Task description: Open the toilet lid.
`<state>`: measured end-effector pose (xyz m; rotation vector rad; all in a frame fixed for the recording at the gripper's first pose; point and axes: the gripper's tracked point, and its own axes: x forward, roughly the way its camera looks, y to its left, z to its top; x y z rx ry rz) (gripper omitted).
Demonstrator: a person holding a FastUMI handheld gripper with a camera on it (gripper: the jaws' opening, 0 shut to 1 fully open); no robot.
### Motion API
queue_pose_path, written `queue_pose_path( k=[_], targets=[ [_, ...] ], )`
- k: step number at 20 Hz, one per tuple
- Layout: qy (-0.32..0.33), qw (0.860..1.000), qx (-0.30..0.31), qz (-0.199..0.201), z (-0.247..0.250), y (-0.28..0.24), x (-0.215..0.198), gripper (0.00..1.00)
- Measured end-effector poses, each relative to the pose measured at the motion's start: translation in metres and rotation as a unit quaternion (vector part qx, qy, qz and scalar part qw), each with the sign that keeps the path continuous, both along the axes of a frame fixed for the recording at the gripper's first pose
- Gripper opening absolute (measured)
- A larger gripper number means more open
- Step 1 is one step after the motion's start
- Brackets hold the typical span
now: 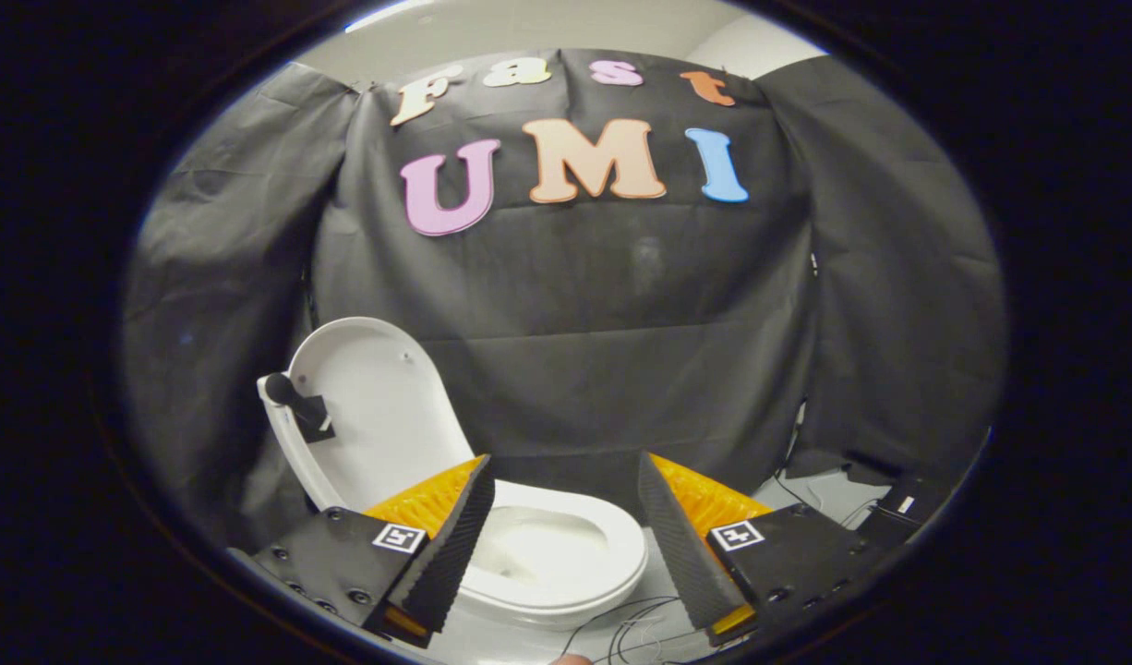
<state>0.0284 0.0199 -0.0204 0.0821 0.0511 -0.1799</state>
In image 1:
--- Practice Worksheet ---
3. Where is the black electronics box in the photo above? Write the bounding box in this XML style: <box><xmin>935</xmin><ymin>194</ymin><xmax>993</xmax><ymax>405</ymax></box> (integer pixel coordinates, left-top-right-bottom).
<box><xmin>873</xmin><ymin>474</ymin><xmax>957</xmax><ymax>548</ymax></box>

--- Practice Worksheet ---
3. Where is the black lid grip knob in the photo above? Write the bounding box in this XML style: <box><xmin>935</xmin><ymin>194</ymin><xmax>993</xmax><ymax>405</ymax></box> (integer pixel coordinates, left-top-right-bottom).
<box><xmin>264</xmin><ymin>372</ymin><xmax>338</xmax><ymax>444</ymax></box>

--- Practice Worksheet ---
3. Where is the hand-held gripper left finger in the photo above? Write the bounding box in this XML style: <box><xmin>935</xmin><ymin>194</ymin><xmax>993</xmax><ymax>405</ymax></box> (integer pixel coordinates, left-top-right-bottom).
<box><xmin>229</xmin><ymin>454</ymin><xmax>496</xmax><ymax>647</ymax></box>

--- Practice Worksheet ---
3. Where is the tangle of thin floor cables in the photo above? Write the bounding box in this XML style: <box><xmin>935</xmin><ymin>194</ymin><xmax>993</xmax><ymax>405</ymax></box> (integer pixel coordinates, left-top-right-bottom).
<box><xmin>561</xmin><ymin>466</ymin><xmax>885</xmax><ymax>665</ymax></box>

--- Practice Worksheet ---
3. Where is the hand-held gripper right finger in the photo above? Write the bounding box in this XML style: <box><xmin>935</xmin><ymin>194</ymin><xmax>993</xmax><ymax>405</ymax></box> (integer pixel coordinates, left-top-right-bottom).
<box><xmin>636</xmin><ymin>452</ymin><xmax>904</xmax><ymax>647</ymax></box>

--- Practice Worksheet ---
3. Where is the black backdrop cloth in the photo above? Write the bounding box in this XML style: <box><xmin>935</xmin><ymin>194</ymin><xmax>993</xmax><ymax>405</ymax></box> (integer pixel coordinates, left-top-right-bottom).
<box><xmin>123</xmin><ymin>48</ymin><xmax>1008</xmax><ymax>555</ymax></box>

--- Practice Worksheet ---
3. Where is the white toilet lid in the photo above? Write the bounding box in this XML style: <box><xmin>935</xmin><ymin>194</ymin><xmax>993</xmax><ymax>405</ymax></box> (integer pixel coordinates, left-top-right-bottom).
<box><xmin>257</xmin><ymin>317</ymin><xmax>475</xmax><ymax>514</ymax></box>

